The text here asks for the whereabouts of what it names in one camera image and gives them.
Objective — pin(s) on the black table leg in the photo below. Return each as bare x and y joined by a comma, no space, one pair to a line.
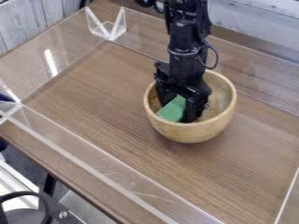
50,184

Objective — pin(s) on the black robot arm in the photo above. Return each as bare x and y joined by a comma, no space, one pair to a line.
188,25

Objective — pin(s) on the green rectangular block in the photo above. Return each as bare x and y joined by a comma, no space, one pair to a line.
172,110

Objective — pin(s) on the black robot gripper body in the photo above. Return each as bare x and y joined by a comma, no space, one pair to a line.
184,71

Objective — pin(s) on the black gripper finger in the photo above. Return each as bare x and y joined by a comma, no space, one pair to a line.
164,92
194,107

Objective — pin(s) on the light brown wooden bowl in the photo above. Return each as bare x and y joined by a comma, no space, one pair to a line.
213,122

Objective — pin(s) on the clear acrylic tray enclosure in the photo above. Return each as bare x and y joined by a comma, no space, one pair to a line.
78,121

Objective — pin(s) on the blue object at left edge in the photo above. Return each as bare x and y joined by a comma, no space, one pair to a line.
6,98

